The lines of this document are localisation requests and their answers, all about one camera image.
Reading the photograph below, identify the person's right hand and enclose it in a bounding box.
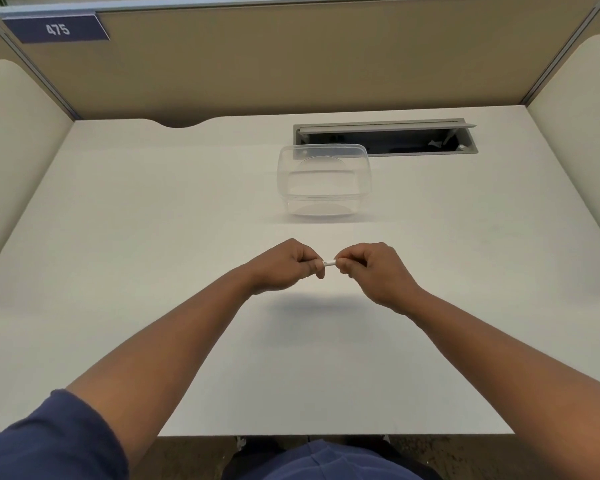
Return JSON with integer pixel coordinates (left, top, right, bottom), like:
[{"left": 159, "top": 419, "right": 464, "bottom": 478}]
[{"left": 333, "top": 241, "right": 426, "bottom": 317}]

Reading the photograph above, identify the person's left hand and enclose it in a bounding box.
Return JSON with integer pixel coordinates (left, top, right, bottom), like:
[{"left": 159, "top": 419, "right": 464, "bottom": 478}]
[{"left": 242, "top": 238, "right": 327, "bottom": 295}]

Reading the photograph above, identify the clear plastic container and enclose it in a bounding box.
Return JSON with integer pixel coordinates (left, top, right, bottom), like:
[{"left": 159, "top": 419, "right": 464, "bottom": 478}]
[{"left": 277, "top": 143, "right": 373, "bottom": 218}]

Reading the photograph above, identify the person's right forearm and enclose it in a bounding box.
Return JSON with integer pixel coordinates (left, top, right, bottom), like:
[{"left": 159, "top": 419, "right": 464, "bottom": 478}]
[{"left": 405, "top": 288, "right": 600, "bottom": 480}]

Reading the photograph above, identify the person's left forearm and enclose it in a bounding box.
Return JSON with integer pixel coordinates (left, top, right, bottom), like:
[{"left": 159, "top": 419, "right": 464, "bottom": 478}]
[{"left": 65, "top": 264, "right": 256, "bottom": 468}]

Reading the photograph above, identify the person's blue shirt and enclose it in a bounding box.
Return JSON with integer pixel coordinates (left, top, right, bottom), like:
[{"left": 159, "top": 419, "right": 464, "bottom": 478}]
[{"left": 0, "top": 388, "right": 441, "bottom": 480}]

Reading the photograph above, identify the tan desk partition panel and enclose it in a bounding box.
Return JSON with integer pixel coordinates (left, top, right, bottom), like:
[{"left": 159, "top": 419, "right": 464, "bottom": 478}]
[{"left": 0, "top": 0, "right": 600, "bottom": 128}]

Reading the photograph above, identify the cream side divider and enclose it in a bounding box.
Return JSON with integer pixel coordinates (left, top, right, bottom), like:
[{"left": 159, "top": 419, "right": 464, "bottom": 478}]
[
  {"left": 526, "top": 33, "right": 600, "bottom": 255},
  {"left": 0, "top": 58, "right": 75, "bottom": 285}
]

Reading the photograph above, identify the blue number sign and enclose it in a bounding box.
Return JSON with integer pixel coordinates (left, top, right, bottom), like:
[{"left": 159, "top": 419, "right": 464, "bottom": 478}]
[{"left": 2, "top": 13, "right": 111, "bottom": 45}]

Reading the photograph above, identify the grey desk cable box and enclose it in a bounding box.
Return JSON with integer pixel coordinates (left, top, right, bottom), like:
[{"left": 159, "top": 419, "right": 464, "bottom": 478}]
[{"left": 293, "top": 118, "right": 479, "bottom": 157}]

